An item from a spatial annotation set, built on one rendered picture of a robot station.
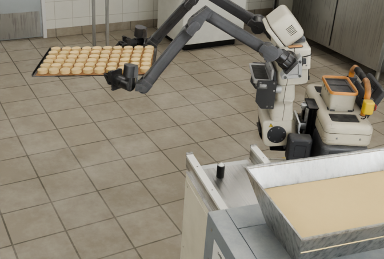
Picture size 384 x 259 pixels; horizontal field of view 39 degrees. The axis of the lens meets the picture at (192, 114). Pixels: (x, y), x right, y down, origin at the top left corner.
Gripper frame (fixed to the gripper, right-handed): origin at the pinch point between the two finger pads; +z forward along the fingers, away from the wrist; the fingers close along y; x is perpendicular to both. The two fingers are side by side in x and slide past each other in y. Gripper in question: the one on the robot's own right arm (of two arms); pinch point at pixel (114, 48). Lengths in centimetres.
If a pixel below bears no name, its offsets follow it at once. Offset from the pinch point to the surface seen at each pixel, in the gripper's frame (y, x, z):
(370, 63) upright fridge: -86, 7, -307
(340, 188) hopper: 23, 177, 64
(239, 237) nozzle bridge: 16, 166, 90
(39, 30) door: -82, -291, -119
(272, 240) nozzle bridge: 15, 172, 85
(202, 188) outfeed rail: -15, 114, 48
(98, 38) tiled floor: -94, -252, -169
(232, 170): -18, 110, 26
